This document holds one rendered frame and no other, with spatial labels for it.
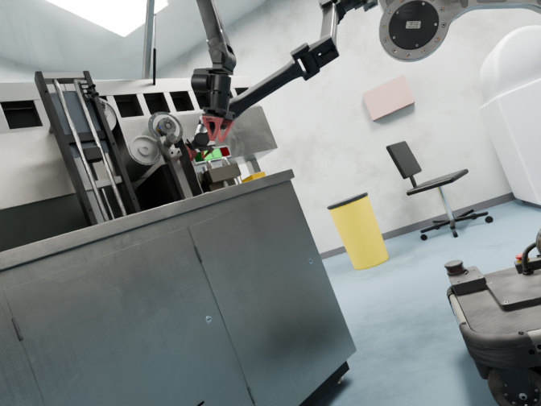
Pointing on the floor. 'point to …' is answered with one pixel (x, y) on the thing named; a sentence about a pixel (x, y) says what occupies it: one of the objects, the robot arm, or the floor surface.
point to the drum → (359, 231)
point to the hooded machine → (516, 109)
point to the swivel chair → (404, 160)
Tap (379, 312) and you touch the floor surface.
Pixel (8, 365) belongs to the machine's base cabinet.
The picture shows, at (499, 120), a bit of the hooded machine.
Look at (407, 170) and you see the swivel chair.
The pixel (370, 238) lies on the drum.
